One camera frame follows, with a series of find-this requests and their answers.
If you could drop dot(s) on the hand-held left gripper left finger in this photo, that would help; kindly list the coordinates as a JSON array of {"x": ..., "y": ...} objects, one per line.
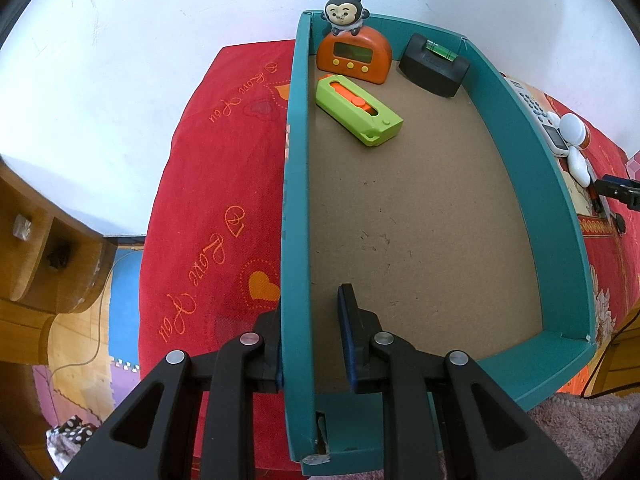
[{"x": 265, "y": 355}]

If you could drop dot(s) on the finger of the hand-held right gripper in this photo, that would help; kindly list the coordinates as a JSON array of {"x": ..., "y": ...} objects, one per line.
[{"x": 615, "y": 187}]

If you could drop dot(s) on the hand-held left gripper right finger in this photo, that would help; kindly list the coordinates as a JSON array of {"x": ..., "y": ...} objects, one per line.
[{"x": 347, "y": 330}]

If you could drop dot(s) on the white rounded case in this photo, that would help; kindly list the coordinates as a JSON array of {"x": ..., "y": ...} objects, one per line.
[{"x": 580, "y": 167}]

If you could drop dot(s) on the teal cardboard box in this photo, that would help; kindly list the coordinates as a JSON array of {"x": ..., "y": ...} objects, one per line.
[{"x": 550, "y": 200}]

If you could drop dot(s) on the orange bottle with white cap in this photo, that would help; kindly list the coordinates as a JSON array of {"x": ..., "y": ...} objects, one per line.
[{"x": 572, "y": 130}]

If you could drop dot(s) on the white remote control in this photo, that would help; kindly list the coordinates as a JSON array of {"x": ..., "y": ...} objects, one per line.
[{"x": 537, "y": 110}]

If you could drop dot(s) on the black spirit level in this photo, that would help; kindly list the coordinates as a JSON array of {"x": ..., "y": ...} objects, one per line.
[{"x": 432, "y": 72}]

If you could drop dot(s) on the green utility knife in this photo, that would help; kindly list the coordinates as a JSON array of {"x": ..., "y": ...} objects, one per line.
[{"x": 350, "y": 107}]

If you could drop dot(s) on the orange monkey clock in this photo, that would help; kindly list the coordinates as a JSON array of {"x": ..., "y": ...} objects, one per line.
[{"x": 355, "y": 52}]

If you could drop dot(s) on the colourful foam floor mat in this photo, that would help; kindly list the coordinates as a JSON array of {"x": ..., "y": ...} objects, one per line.
[{"x": 125, "y": 300}]

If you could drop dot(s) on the red printed blanket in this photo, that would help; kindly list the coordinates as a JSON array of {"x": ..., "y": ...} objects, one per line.
[{"x": 210, "y": 185}]

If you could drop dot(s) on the polka dot bag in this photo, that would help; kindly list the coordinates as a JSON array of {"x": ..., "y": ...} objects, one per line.
[{"x": 70, "y": 435}]

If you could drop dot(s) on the small dark object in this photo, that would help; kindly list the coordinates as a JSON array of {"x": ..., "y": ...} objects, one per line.
[{"x": 59, "y": 255}]

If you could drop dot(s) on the wooden cabinet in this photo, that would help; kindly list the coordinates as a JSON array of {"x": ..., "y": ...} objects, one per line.
[{"x": 30, "y": 280}]

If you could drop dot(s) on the small clear packet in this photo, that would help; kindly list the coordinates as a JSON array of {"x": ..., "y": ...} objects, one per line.
[{"x": 22, "y": 226}]

